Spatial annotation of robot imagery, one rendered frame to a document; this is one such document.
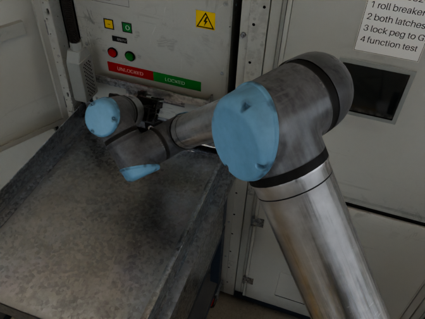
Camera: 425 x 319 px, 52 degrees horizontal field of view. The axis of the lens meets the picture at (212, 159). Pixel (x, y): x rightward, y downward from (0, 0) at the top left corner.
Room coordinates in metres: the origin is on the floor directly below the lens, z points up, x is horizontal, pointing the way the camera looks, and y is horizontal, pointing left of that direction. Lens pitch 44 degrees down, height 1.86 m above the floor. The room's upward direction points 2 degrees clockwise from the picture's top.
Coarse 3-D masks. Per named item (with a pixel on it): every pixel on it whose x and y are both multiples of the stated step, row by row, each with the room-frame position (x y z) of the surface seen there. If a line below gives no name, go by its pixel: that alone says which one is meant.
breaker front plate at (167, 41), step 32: (128, 0) 1.19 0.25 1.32; (160, 0) 1.16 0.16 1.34; (192, 0) 1.13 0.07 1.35; (224, 0) 1.11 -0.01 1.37; (96, 32) 1.23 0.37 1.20; (160, 32) 1.16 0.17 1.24; (192, 32) 1.13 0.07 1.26; (224, 32) 1.11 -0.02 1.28; (96, 64) 1.23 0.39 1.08; (128, 64) 1.20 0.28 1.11; (160, 64) 1.16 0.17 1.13; (192, 64) 1.13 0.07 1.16; (224, 64) 1.10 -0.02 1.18; (96, 96) 1.24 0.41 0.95; (192, 96) 1.13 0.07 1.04
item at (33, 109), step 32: (0, 0) 1.18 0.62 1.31; (0, 32) 1.15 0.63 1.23; (32, 32) 1.23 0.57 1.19; (0, 64) 1.14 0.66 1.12; (32, 64) 1.21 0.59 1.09; (0, 96) 1.12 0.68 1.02; (32, 96) 1.19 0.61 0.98; (64, 96) 1.23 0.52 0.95; (0, 128) 1.09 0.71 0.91; (32, 128) 1.16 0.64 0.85
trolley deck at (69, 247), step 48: (96, 144) 1.10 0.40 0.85; (48, 192) 0.88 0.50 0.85; (96, 192) 0.89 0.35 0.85; (144, 192) 0.89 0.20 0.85; (192, 192) 0.90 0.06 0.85; (0, 240) 0.70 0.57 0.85; (48, 240) 0.70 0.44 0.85; (96, 240) 0.71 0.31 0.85; (144, 240) 0.72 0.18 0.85; (0, 288) 0.55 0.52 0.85; (48, 288) 0.56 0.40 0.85; (96, 288) 0.57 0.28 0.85; (144, 288) 0.57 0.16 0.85
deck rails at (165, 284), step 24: (72, 120) 1.17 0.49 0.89; (48, 144) 1.03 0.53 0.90; (72, 144) 1.09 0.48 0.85; (24, 168) 0.92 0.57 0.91; (48, 168) 0.97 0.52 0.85; (216, 168) 1.01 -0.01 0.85; (0, 192) 0.81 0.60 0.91; (24, 192) 0.87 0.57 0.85; (0, 216) 0.77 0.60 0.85; (192, 216) 0.80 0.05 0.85; (192, 240) 0.72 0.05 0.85; (168, 264) 0.64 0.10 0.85; (168, 288) 0.57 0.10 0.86; (144, 312) 0.50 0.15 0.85
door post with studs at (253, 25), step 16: (256, 0) 1.04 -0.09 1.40; (256, 16) 1.04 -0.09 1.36; (240, 32) 1.05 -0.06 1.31; (256, 32) 1.04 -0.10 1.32; (240, 48) 1.05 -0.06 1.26; (256, 48) 1.03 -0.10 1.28; (240, 64) 1.05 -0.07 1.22; (256, 64) 1.03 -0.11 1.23; (240, 80) 1.05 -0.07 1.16; (240, 192) 1.03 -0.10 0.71; (240, 208) 1.03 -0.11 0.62; (240, 224) 1.03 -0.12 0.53; (224, 288) 1.04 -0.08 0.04
